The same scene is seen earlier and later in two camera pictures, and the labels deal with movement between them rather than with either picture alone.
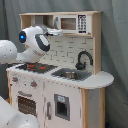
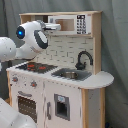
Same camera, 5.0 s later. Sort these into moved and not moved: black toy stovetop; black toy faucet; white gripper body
Moved: white gripper body
Not moved: black toy faucet; black toy stovetop
